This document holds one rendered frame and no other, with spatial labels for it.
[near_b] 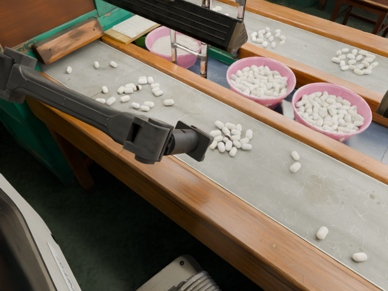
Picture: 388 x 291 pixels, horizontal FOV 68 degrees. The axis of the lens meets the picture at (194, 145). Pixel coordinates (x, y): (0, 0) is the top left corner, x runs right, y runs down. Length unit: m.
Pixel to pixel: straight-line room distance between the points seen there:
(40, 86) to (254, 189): 0.60
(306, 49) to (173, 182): 0.91
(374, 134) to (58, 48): 1.25
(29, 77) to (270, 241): 0.66
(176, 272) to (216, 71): 0.84
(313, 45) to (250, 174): 0.80
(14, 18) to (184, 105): 0.68
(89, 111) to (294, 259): 0.57
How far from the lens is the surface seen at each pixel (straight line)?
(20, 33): 1.30
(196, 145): 0.68
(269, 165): 0.91
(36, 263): 0.24
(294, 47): 1.45
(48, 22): 1.34
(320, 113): 1.12
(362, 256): 0.83
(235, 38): 0.76
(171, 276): 1.01
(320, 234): 0.81
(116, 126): 0.57
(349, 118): 1.14
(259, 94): 1.14
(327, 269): 0.78
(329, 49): 1.48
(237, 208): 0.78
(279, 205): 0.84
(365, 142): 1.19
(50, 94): 0.67
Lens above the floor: 1.45
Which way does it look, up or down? 50 degrees down
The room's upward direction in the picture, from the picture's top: straight up
